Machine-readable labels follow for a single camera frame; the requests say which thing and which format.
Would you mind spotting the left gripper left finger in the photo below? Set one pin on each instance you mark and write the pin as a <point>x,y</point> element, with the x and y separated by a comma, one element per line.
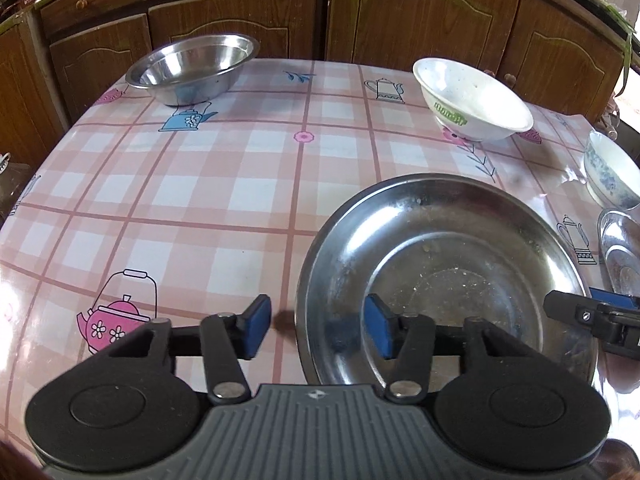
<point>226,339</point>

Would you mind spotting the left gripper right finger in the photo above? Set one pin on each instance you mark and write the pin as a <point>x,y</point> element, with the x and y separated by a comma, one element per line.
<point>409,341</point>

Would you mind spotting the large steel plate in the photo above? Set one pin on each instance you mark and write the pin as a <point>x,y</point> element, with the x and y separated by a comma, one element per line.
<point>444,246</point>

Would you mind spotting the blue patterned white bowl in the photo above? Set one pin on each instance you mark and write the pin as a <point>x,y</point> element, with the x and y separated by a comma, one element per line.
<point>612,176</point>

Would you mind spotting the white bowl green logo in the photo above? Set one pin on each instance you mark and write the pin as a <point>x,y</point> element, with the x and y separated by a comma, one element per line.
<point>469,102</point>

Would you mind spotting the deep steel bowl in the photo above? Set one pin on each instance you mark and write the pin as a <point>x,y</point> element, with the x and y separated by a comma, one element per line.
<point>193,70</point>

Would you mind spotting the pink plaid tablecloth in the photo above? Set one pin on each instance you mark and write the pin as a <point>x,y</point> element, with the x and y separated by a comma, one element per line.
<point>189,211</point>

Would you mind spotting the brown wooden cabinet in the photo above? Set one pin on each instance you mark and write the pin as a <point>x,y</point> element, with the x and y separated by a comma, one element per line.
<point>59,56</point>

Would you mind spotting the green onion stalk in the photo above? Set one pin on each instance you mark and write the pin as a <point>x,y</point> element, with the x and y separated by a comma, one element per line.
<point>627,32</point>

